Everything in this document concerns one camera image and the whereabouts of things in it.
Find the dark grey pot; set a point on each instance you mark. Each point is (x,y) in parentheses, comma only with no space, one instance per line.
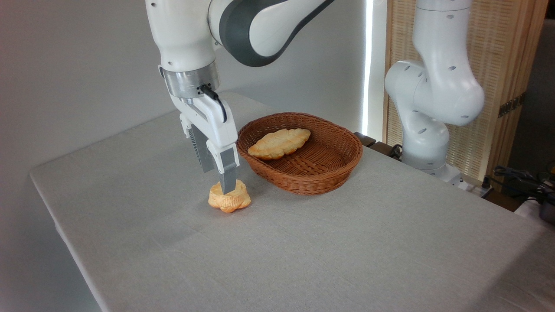
(548,212)

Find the long braided bread loaf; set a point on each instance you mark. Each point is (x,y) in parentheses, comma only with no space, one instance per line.
(279,143)

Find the brown wicker basket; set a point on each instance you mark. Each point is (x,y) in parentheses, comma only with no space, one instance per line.
(329,160)

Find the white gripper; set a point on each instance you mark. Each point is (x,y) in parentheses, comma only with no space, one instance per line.
(217,125)

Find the round bread bun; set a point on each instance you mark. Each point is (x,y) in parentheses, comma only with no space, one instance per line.
(230,201)

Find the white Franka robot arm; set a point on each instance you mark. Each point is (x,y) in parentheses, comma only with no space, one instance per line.
(433,95)

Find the dark wooden side table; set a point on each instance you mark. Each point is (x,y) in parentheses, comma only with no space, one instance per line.
(377,145)

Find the woven wooden folding screen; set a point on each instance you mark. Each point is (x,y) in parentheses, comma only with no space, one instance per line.
(498,43)

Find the grey tablecloth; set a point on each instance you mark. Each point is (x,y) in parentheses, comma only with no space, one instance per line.
(303,251)

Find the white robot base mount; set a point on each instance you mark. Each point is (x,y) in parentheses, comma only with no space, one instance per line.
(453,177)

